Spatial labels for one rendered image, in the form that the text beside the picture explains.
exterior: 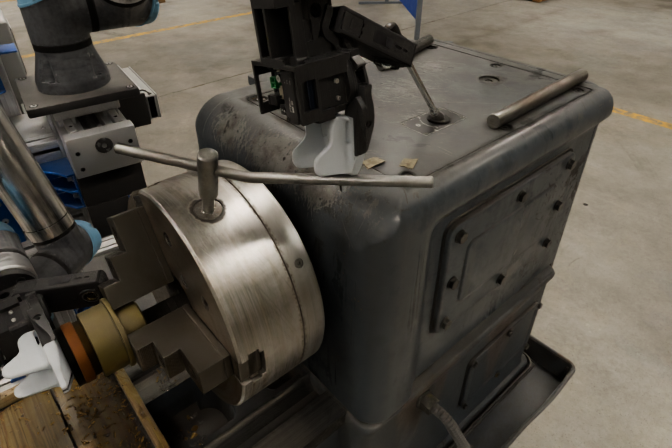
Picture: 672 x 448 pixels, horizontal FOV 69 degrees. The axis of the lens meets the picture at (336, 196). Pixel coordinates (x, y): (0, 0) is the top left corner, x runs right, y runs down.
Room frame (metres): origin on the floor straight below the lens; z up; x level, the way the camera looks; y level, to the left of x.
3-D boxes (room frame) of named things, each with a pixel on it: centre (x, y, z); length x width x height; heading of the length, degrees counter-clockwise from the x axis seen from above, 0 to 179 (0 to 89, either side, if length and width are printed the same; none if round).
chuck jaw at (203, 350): (0.38, 0.17, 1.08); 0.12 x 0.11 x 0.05; 41
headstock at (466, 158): (0.78, -0.12, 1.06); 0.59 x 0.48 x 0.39; 131
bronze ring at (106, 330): (0.40, 0.28, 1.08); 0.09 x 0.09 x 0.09; 41
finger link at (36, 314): (0.40, 0.36, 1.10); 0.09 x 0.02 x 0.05; 40
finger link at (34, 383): (0.35, 0.34, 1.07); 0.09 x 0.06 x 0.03; 40
